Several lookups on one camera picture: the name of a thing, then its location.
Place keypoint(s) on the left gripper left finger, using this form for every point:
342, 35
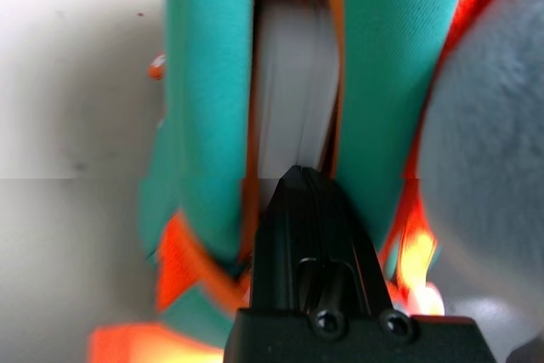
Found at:
276, 244

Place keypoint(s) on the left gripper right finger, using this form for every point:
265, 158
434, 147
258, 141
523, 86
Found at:
344, 231

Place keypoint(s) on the teal and orange backpack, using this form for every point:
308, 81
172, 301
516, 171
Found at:
204, 82

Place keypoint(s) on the grey and white plush toy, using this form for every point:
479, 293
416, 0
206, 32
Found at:
489, 125

